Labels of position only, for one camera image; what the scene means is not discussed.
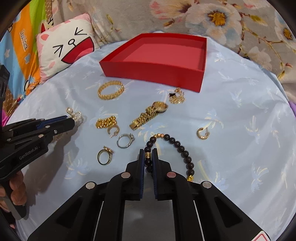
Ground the gold cuff bangle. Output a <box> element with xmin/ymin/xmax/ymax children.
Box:
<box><xmin>98</xmin><ymin>80</ymin><xmax>125</xmax><ymax>100</ymax></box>

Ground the cartoon cat pillow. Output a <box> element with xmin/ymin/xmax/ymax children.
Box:
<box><xmin>36</xmin><ymin>13</ymin><xmax>98</xmax><ymax>83</ymax></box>

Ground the gold chain link bracelet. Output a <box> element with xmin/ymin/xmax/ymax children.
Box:
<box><xmin>95</xmin><ymin>115</ymin><xmax>117</xmax><ymax>129</ymax></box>

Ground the black bead bracelet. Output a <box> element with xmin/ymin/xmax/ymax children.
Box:
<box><xmin>143</xmin><ymin>133</ymin><xmax>195</xmax><ymax>182</ymax></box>

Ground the gold wristwatch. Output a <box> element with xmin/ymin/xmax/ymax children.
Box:
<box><xmin>129</xmin><ymin>101</ymin><xmax>168</xmax><ymax>131</ymax></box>

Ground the light blue satin cloth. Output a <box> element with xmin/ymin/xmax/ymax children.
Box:
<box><xmin>10</xmin><ymin>40</ymin><xmax>295</xmax><ymax>240</ymax></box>

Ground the gold clover chain bracelet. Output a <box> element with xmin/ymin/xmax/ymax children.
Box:
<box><xmin>167</xmin><ymin>87</ymin><xmax>186</xmax><ymax>105</ymax></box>

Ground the grey floral blanket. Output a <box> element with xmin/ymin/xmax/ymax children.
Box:
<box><xmin>45</xmin><ymin>0</ymin><xmax>295</xmax><ymax>101</ymax></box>

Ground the red shallow box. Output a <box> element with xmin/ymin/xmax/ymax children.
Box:
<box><xmin>99</xmin><ymin>33</ymin><xmax>207</xmax><ymax>92</ymax></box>

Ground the person's left hand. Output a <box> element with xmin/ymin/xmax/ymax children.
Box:
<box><xmin>0</xmin><ymin>171</ymin><xmax>27</xmax><ymax>212</ymax></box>

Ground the pearl charm pendant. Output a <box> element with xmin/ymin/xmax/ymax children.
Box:
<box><xmin>66</xmin><ymin>107</ymin><xmax>84</xmax><ymax>126</ymax></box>

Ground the gold ring with stone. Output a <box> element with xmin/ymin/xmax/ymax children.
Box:
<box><xmin>96</xmin><ymin>146</ymin><xmax>115</xmax><ymax>166</ymax></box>

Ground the small gold hoop earring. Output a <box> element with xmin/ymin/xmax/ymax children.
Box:
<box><xmin>107</xmin><ymin>125</ymin><xmax>120</xmax><ymax>138</ymax></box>

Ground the colourful cartoon bedsheet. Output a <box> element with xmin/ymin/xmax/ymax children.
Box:
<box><xmin>1</xmin><ymin>1</ymin><xmax>54</xmax><ymax>118</ymax></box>

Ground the silver ring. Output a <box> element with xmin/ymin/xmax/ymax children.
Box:
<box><xmin>116</xmin><ymin>133</ymin><xmax>136</xmax><ymax>149</ymax></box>

